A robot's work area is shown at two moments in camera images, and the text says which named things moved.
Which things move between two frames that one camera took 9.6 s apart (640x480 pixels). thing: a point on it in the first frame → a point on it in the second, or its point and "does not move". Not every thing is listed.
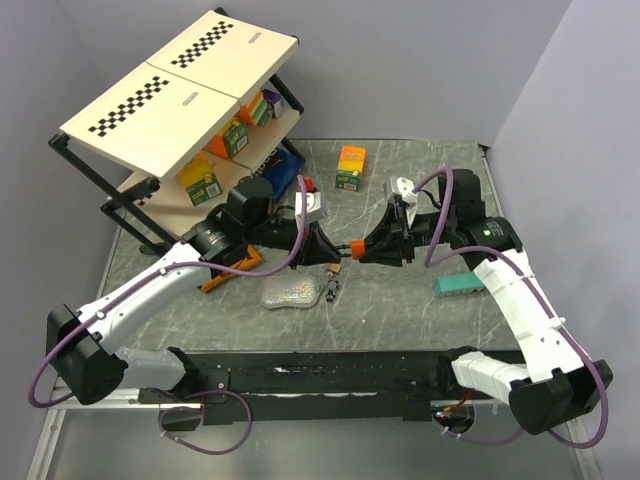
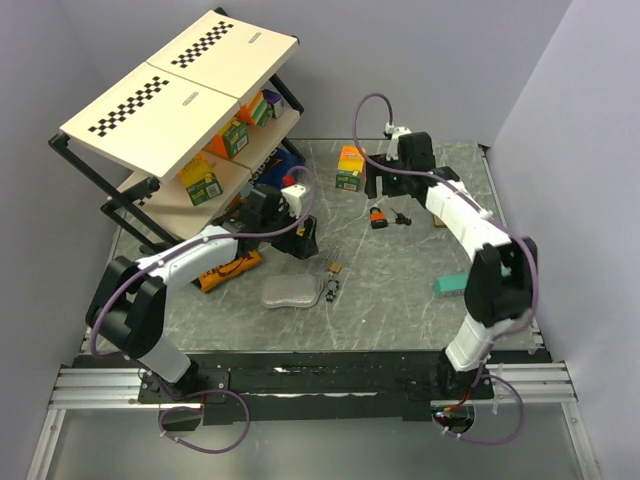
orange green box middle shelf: (230, 140) does not move
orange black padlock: (358, 249) → (377, 218)
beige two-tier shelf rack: (160, 145) does not move
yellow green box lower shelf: (200, 180) does not move
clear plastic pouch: (286, 290) does not move
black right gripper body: (423, 224) → (392, 185)
